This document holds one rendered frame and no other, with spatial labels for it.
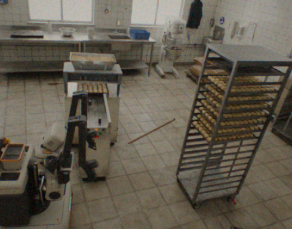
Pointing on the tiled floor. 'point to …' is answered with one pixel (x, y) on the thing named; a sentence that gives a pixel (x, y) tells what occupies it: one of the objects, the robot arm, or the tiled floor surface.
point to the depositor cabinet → (114, 101)
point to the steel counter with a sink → (120, 39)
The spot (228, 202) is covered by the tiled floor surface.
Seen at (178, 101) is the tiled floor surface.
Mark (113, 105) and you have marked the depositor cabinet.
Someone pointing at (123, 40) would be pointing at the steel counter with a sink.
